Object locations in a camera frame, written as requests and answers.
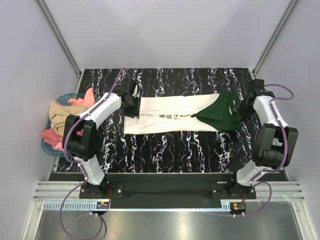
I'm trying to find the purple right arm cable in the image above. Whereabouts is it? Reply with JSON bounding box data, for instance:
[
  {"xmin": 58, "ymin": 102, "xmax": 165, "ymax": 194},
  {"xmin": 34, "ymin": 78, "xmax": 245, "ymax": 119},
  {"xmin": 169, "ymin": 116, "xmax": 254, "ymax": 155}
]
[{"xmin": 207, "ymin": 83, "xmax": 294, "ymax": 217}]

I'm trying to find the beige t-shirt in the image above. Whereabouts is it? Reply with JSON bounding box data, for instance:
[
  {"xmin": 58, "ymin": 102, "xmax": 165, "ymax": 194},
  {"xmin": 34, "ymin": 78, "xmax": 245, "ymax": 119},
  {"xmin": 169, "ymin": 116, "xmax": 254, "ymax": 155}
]
[{"xmin": 48, "ymin": 100, "xmax": 88, "ymax": 136}]

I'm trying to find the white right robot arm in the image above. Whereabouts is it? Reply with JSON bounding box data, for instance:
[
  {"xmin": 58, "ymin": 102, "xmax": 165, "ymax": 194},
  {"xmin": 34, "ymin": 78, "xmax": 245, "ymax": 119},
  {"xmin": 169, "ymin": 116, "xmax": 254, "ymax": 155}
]
[{"xmin": 226, "ymin": 79, "xmax": 299, "ymax": 199}]

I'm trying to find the aluminium frame post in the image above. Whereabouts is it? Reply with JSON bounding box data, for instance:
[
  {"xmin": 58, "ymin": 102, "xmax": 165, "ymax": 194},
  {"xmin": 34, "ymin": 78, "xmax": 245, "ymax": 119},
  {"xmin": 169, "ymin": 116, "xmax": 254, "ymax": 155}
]
[
  {"xmin": 34, "ymin": 0, "xmax": 83, "ymax": 76},
  {"xmin": 251, "ymin": 0, "xmax": 300, "ymax": 77}
]

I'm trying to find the cream and green t-shirt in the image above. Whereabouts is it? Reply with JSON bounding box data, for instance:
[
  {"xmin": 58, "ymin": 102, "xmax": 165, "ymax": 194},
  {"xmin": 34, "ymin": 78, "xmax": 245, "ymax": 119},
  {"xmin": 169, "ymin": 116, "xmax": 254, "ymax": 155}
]
[{"xmin": 123, "ymin": 91, "xmax": 242, "ymax": 135}]

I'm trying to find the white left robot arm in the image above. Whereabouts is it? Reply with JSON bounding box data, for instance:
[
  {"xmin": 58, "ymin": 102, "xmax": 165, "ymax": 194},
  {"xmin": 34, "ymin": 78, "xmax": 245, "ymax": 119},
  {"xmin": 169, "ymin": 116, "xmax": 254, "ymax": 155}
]
[{"xmin": 62, "ymin": 77, "xmax": 141, "ymax": 198}]

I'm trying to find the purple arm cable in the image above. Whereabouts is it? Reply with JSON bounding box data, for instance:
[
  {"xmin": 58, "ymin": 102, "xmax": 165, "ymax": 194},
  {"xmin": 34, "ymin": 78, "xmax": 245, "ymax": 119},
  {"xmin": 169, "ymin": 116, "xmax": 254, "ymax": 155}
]
[
  {"xmin": 59, "ymin": 67, "xmax": 130, "ymax": 238},
  {"xmin": 207, "ymin": 83, "xmax": 294, "ymax": 217}
]

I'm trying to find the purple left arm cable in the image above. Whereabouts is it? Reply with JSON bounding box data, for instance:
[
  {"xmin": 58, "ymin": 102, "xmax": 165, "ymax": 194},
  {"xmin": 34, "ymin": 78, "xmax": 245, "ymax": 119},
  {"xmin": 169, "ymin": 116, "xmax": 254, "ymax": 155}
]
[{"xmin": 59, "ymin": 67, "xmax": 130, "ymax": 238}]

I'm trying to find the grey slotted cable duct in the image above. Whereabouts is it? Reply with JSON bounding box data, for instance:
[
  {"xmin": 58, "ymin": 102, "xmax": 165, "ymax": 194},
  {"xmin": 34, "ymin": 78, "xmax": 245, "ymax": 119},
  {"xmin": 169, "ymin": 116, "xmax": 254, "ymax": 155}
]
[{"xmin": 43, "ymin": 201, "xmax": 232, "ymax": 211}]

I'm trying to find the right aluminium frame post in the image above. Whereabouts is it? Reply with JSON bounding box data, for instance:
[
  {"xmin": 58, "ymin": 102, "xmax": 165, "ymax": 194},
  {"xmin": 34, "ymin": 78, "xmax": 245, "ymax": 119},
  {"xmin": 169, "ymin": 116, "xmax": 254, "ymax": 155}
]
[{"xmin": 251, "ymin": 0, "xmax": 300, "ymax": 77}]

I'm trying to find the pink t-shirt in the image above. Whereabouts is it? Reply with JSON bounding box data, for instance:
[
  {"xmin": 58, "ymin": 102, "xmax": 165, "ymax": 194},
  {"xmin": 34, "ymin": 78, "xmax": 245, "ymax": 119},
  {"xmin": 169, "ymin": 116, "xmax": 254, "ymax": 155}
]
[{"xmin": 41, "ymin": 88, "xmax": 96, "ymax": 152}]

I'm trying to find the left aluminium frame post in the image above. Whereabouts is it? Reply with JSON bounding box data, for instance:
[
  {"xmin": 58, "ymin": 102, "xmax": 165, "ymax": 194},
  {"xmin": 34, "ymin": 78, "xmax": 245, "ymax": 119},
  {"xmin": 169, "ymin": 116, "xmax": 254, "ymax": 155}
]
[{"xmin": 34, "ymin": 0, "xmax": 83, "ymax": 76}]

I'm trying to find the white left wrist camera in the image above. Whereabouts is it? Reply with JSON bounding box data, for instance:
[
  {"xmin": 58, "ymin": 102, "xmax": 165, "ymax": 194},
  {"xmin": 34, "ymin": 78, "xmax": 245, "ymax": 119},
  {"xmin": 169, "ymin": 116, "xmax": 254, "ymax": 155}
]
[{"xmin": 131, "ymin": 83, "xmax": 140, "ymax": 98}]

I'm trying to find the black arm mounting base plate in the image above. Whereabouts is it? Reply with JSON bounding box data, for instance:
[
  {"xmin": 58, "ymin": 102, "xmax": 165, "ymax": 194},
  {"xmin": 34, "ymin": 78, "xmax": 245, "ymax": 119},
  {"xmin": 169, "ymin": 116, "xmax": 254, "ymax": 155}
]
[{"xmin": 48, "ymin": 172, "xmax": 288, "ymax": 210}]

